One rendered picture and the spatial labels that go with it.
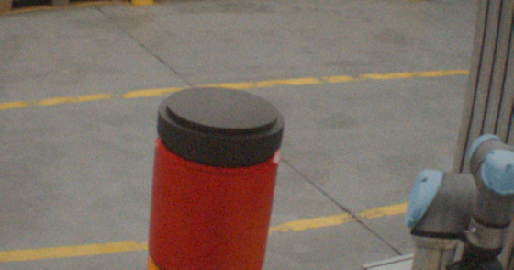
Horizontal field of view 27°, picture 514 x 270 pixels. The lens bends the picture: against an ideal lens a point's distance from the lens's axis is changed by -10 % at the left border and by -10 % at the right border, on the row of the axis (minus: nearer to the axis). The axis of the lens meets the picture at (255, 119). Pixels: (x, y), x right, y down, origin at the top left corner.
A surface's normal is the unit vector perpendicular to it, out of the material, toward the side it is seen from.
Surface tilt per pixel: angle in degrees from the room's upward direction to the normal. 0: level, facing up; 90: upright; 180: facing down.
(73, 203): 0
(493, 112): 90
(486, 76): 90
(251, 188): 90
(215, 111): 0
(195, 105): 0
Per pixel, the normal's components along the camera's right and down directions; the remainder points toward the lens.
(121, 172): 0.12, -0.92
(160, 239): -0.80, 0.13
